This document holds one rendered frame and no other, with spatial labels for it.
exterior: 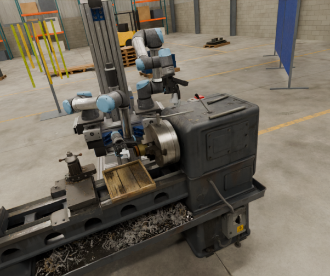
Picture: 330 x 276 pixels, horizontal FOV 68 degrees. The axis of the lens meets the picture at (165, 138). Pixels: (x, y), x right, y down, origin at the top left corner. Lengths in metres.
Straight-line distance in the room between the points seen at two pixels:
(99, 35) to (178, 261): 2.00
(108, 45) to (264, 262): 2.20
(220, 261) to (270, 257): 0.41
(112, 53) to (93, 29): 0.23
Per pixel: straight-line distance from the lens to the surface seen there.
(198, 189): 1.81
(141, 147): 1.65
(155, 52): 2.03
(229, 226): 2.15
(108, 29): 2.23
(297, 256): 2.48
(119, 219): 1.75
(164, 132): 1.59
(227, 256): 2.37
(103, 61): 2.25
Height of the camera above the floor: 1.90
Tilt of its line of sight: 27 degrees down
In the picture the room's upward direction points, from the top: 8 degrees counter-clockwise
